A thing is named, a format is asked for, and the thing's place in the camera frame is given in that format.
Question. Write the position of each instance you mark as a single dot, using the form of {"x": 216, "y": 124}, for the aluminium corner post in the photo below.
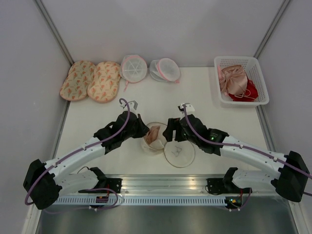
{"x": 53, "y": 29}
{"x": 274, "y": 24}

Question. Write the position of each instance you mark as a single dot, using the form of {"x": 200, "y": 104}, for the white plastic basket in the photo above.
{"x": 254, "y": 73}

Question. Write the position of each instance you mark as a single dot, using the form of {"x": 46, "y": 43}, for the right aluminium corner post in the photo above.
{"x": 274, "y": 24}

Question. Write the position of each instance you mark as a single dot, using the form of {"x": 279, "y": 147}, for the pink trimmed mesh bag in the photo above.
{"x": 165, "y": 70}
{"x": 133, "y": 69}

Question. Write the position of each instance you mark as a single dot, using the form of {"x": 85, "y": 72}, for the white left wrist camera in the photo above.
{"x": 133, "y": 106}

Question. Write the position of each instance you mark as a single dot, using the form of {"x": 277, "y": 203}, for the floral bra pad left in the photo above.
{"x": 79, "y": 77}

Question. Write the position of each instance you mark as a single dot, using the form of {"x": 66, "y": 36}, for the floral bra pad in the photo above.
{"x": 79, "y": 77}
{"x": 105, "y": 85}

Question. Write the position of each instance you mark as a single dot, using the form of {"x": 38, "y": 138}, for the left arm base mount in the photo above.
{"x": 114, "y": 184}

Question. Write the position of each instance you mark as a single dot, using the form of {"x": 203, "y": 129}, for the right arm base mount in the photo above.
{"x": 216, "y": 186}

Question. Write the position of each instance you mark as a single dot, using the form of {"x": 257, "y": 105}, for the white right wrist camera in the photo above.
{"x": 186, "y": 108}

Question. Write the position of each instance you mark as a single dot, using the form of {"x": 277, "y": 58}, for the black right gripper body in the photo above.
{"x": 180, "y": 134}

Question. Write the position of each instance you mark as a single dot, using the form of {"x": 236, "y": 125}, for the white slotted cable duct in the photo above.
{"x": 142, "y": 200}

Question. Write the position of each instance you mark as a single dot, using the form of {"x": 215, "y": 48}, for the pink trimmed mesh bag right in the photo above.
{"x": 165, "y": 70}

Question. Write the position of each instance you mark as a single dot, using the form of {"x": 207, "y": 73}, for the cream mesh laundry bag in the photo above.
{"x": 178, "y": 154}

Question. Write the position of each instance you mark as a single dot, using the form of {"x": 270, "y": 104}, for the pink trimmed mesh bag left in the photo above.
{"x": 133, "y": 69}

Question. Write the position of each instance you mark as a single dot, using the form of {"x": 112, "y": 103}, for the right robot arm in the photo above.
{"x": 218, "y": 142}

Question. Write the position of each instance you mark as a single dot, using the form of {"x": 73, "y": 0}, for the aluminium front rail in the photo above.
{"x": 165, "y": 184}

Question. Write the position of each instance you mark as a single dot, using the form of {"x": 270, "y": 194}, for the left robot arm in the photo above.
{"x": 45, "y": 182}

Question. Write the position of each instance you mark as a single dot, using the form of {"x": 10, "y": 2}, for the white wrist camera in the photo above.
{"x": 133, "y": 106}
{"x": 186, "y": 108}

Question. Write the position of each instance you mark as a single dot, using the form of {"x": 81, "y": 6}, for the floral bra pad right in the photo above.
{"x": 105, "y": 85}

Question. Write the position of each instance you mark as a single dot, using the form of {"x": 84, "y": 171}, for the red bra in basket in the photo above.
{"x": 250, "y": 95}

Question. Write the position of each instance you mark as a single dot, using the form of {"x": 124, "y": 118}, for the pink satin bra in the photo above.
{"x": 232, "y": 79}

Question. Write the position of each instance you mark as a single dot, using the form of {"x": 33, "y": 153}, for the left aluminium corner post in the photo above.
{"x": 53, "y": 29}

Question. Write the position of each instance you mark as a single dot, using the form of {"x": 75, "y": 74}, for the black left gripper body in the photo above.
{"x": 137, "y": 131}

